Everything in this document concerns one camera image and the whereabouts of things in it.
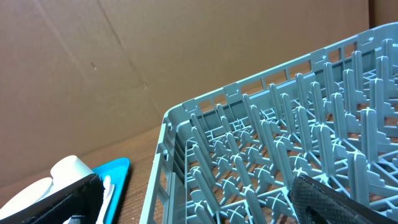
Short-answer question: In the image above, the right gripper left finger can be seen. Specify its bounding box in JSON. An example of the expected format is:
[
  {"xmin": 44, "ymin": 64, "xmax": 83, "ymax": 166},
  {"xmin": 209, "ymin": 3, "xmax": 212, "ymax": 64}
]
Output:
[{"xmin": 1, "ymin": 174, "xmax": 104, "ymax": 224}]

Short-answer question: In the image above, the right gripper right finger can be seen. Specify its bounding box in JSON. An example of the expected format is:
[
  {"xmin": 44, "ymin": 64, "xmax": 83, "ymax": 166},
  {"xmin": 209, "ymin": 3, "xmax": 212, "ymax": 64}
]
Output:
[{"xmin": 289, "ymin": 175, "xmax": 397, "ymax": 224}]

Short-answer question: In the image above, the white round plate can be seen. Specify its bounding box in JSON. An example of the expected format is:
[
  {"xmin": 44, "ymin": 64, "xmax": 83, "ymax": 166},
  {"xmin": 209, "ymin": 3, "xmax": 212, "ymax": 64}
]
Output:
[{"xmin": 1, "ymin": 177, "xmax": 53, "ymax": 219}]

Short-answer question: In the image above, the grey dishwasher rack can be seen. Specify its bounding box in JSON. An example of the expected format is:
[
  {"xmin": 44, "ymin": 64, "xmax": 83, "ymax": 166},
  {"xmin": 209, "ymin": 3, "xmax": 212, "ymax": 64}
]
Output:
[{"xmin": 140, "ymin": 22, "xmax": 397, "ymax": 223}]

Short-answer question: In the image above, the white paper cup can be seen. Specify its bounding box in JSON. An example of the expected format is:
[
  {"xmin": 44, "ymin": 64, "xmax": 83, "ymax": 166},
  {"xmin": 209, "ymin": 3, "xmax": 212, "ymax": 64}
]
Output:
[{"xmin": 50, "ymin": 155, "xmax": 93, "ymax": 193}]

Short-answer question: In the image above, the teal serving tray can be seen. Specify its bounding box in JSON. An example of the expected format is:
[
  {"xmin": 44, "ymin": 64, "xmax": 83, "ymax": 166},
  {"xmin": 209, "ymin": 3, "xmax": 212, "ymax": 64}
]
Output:
[{"xmin": 93, "ymin": 157, "xmax": 130, "ymax": 224}]

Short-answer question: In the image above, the wooden handled fork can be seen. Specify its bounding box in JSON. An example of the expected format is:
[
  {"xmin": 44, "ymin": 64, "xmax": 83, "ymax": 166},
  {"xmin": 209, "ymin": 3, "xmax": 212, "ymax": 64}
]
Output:
[{"xmin": 96, "ymin": 175, "xmax": 115, "ymax": 224}]

